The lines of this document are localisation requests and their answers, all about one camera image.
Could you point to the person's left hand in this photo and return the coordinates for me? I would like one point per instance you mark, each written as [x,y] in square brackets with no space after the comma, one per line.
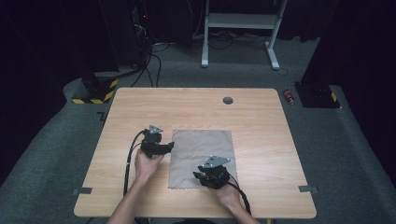
[145,166]

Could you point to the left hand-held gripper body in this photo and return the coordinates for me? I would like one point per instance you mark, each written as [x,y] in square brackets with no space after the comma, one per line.
[151,144]

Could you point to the person's right hand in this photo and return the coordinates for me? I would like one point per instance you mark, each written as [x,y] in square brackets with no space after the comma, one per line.
[229,196]

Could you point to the dark equipment rack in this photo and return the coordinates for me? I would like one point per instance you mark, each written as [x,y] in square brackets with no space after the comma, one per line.
[140,31]

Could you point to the white metal desk frame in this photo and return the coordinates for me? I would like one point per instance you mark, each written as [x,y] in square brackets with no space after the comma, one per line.
[241,21]

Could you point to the grey tape strip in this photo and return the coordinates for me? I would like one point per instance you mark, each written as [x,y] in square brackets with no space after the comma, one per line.
[307,189]
[82,191]

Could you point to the grey cloth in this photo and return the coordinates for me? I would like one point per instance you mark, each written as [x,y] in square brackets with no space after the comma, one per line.
[193,152]

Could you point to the grey round table grommet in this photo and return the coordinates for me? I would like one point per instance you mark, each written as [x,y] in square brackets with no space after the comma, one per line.
[228,100]

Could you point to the black yellow striped stand base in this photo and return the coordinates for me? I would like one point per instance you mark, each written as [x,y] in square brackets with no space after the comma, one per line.
[99,88]

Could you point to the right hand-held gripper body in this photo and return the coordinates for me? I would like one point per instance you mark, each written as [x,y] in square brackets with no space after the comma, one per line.
[218,174]

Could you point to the red can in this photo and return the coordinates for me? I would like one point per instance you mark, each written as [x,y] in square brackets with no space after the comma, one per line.
[288,97]

